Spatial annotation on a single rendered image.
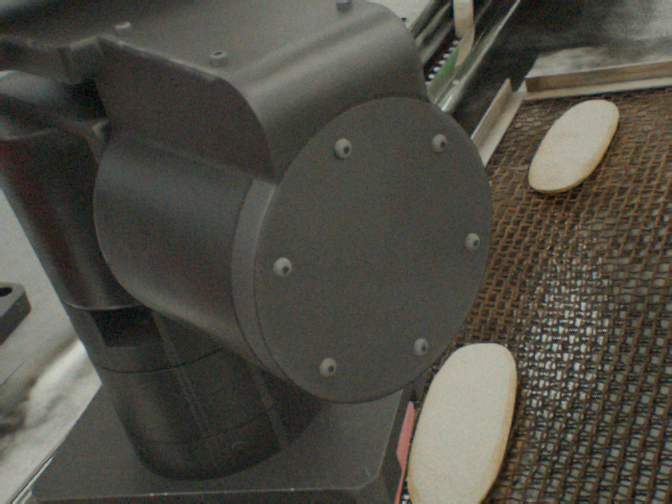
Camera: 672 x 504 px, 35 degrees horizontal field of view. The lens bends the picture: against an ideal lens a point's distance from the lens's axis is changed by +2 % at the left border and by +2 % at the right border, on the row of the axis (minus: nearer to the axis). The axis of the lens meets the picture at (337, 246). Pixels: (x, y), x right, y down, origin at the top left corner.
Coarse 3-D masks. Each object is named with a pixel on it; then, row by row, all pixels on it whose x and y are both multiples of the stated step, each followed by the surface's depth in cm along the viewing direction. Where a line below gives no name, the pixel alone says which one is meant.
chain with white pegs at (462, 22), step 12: (456, 0) 87; (468, 0) 87; (480, 0) 94; (456, 12) 87; (468, 12) 87; (456, 24) 88; (468, 24) 88; (456, 36) 88; (444, 60) 85; (432, 72) 84
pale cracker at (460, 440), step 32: (480, 352) 44; (448, 384) 43; (480, 384) 42; (512, 384) 42; (448, 416) 41; (480, 416) 41; (416, 448) 40; (448, 448) 40; (480, 448) 39; (416, 480) 39; (448, 480) 39; (480, 480) 38
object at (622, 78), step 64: (640, 64) 63; (512, 128) 64; (640, 128) 59; (512, 192) 57; (576, 192) 55; (640, 192) 54; (576, 256) 50; (640, 256) 49; (640, 320) 45; (576, 384) 42; (640, 384) 41; (640, 448) 39
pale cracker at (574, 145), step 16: (576, 112) 61; (592, 112) 60; (608, 112) 60; (560, 128) 59; (576, 128) 59; (592, 128) 59; (608, 128) 59; (544, 144) 59; (560, 144) 58; (576, 144) 58; (592, 144) 57; (544, 160) 57; (560, 160) 56; (576, 160) 56; (592, 160) 56; (544, 176) 56; (560, 176) 56; (576, 176) 55; (544, 192) 56
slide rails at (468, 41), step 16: (448, 0) 93; (496, 0) 91; (448, 16) 90; (480, 16) 89; (432, 32) 87; (448, 32) 88; (480, 32) 86; (432, 48) 85; (464, 48) 84; (448, 64) 82; (432, 80) 80; (448, 80) 80; (432, 96) 78
